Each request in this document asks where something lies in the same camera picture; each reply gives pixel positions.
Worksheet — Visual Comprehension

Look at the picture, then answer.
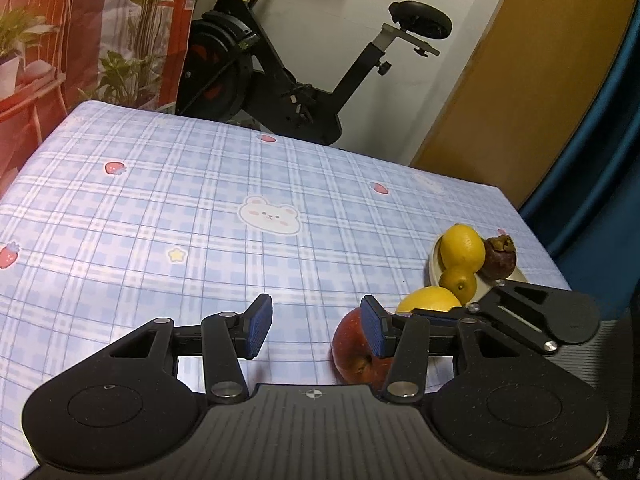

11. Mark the red apple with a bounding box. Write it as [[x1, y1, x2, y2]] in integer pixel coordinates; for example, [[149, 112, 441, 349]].
[[331, 307, 396, 387]]

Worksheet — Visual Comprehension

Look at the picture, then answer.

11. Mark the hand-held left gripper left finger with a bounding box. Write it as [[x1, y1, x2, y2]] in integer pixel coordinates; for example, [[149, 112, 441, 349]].
[[107, 294, 274, 406]]

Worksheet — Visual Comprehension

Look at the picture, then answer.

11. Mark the dark purple mangosteen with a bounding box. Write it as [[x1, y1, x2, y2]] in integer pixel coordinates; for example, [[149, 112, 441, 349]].
[[477, 234, 517, 281]]

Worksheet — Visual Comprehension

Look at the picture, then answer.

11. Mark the wooden door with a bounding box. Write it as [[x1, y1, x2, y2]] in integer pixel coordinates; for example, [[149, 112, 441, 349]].
[[410, 0, 636, 206]]

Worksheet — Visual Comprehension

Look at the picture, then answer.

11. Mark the small yellow-orange citrus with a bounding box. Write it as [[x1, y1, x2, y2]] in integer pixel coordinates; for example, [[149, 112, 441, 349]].
[[440, 266, 478, 306]]

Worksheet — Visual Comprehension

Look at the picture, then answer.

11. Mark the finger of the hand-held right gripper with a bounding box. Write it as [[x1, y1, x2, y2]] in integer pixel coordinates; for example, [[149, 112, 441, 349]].
[[412, 306, 483, 322], [469, 280, 560, 356]]

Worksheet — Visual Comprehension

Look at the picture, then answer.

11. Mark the beige plate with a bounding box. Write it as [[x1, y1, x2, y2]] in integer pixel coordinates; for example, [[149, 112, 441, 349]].
[[427, 232, 529, 306]]

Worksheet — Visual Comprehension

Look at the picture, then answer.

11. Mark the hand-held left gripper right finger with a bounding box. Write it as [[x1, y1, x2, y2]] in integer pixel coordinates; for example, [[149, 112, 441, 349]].
[[360, 294, 528, 406]]

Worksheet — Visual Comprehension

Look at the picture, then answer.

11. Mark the blue curtain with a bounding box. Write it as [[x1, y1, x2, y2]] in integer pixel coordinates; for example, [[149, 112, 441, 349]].
[[517, 0, 640, 321]]

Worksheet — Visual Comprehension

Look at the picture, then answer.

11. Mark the yellow lemon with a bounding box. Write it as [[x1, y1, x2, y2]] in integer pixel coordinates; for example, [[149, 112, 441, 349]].
[[395, 286, 463, 315], [440, 224, 487, 273]]

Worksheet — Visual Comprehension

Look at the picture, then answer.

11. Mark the blue plaid tablecloth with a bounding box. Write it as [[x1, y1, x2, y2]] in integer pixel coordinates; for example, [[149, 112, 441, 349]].
[[0, 100, 573, 480]]

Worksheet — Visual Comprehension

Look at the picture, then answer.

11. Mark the black exercise bike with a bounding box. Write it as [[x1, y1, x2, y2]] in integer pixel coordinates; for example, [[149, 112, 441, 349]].
[[175, 0, 453, 148]]

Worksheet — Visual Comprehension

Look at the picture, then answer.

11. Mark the printed wall backdrop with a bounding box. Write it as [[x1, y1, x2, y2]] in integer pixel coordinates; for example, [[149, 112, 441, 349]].
[[0, 0, 208, 196]]

